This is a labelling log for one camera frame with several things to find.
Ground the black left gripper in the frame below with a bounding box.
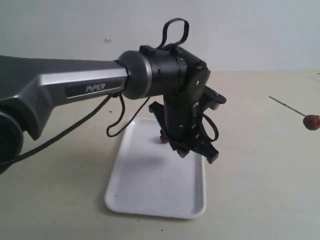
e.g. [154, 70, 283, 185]
[148, 86, 219, 165]

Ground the brown meatball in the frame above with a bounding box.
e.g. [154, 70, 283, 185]
[302, 114, 320, 131]
[160, 135, 168, 144]

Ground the thin metal skewer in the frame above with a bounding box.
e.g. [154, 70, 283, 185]
[268, 95, 307, 117]

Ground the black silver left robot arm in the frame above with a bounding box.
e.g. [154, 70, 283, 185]
[0, 44, 226, 172]

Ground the white rectangular plastic tray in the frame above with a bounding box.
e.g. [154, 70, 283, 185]
[104, 117, 206, 219]

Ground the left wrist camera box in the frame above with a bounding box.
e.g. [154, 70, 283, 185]
[203, 86, 227, 110]

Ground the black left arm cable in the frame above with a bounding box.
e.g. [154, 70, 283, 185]
[0, 93, 151, 167]

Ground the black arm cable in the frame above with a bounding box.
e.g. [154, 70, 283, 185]
[158, 18, 190, 50]
[0, 93, 151, 167]

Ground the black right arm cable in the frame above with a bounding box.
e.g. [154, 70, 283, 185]
[158, 18, 190, 50]

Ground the small white wall fixture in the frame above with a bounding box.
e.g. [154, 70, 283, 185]
[104, 38, 112, 43]

